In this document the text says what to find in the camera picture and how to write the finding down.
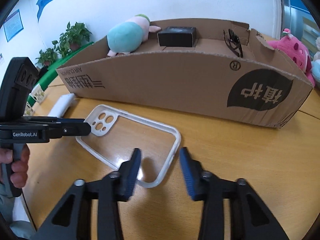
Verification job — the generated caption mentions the white power bank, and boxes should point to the white power bank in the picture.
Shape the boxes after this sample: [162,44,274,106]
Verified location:
[47,93,75,118]

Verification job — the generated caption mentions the clear white phone case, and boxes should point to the clear white phone case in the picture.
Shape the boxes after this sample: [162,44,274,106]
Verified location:
[76,105,181,189]

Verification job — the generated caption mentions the black charger box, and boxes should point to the black charger box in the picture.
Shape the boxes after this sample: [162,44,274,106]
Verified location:
[157,27,197,47]

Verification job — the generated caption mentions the black sunglasses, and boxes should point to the black sunglasses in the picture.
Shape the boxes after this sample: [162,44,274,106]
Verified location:
[223,29,244,58]

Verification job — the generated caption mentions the person left hand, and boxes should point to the person left hand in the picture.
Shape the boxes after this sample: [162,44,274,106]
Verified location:
[0,144,30,189]

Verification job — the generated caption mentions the leaf pattern paper cup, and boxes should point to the leaf pattern paper cup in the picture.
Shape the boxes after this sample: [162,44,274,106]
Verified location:
[29,83,46,104]

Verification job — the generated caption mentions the small potted green plant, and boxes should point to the small potted green plant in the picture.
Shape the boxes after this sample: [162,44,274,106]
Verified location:
[36,48,58,67]

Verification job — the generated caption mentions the large potted green plant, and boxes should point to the large potted green plant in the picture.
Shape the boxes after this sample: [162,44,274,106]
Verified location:
[52,22,92,58]

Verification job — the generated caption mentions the teal pink plush pig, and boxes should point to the teal pink plush pig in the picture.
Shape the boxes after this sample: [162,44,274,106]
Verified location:
[106,14,161,57]

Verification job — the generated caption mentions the brown cardboard box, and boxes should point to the brown cardboard box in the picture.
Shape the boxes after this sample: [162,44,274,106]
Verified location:
[57,18,313,128]

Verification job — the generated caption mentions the blue elephant plush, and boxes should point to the blue elephant plush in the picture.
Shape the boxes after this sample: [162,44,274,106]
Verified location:
[311,60,320,88]

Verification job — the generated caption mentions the beige fluffy plush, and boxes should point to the beige fluffy plush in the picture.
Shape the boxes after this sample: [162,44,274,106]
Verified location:
[313,36,320,61]

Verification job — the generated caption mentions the pink strawberry bear plush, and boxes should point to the pink strawberry bear plush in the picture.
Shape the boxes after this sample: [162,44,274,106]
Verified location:
[267,28,316,87]

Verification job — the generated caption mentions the blue framed wall poster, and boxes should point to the blue framed wall poster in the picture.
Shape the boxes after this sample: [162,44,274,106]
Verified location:
[3,9,24,42]

